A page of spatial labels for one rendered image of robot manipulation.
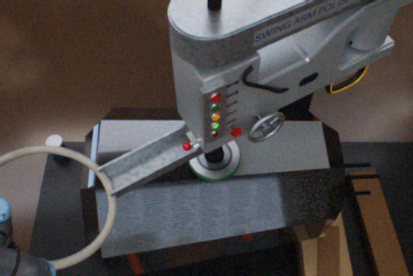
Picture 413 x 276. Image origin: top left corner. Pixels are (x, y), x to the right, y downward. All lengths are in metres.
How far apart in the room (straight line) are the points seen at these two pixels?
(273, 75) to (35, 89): 2.19
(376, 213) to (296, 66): 1.42
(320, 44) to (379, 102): 1.78
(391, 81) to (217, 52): 2.33
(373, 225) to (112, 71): 1.96
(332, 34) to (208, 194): 0.84
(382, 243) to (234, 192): 1.06
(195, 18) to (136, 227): 1.07
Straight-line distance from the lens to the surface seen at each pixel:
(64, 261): 1.62
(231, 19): 1.32
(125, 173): 1.81
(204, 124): 1.51
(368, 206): 2.87
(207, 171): 1.98
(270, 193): 2.07
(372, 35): 1.86
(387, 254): 2.80
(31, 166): 3.15
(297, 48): 1.66
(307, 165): 2.08
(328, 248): 2.58
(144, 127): 2.16
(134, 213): 2.08
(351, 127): 3.22
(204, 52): 1.31
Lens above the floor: 2.61
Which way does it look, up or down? 59 degrees down
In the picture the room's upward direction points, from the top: straight up
